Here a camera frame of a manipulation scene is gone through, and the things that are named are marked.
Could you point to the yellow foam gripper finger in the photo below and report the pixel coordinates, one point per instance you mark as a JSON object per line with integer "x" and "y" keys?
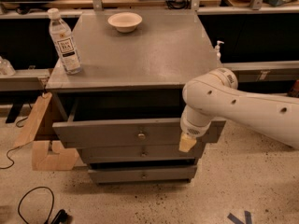
{"x": 186, "y": 143}

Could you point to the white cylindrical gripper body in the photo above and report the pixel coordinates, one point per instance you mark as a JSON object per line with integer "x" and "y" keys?
{"x": 194, "y": 129}

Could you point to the grey top drawer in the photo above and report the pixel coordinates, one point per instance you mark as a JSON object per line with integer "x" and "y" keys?
{"x": 118, "y": 132}

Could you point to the grey drawer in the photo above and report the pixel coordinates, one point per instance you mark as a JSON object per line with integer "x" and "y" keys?
{"x": 139, "y": 153}
{"x": 142, "y": 174}
{"x": 118, "y": 132}

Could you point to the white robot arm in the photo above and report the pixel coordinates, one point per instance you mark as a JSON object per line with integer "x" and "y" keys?
{"x": 215, "y": 95}

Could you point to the grey bottom drawer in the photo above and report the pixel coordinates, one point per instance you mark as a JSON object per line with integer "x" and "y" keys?
{"x": 142, "y": 174}

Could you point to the grey middle drawer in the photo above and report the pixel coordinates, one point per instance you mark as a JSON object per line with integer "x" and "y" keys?
{"x": 139, "y": 153}

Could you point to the grey drawer cabinet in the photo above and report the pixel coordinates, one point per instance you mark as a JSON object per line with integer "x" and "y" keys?
{"x": 139, "y": 75}

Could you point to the white pump dispenser bottle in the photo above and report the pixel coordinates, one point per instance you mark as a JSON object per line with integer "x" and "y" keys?
{"x": 218, "y": 49}

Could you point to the white paper bowl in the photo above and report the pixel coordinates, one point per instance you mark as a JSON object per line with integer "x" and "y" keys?
{"x": 125, "y": 22}

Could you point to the wooden plank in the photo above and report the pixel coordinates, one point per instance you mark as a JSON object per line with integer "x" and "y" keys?
{"x": 31, "y": 126}

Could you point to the clear tea bottle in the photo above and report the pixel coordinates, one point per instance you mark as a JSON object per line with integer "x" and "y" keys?
{"x": 64, "y": 43}

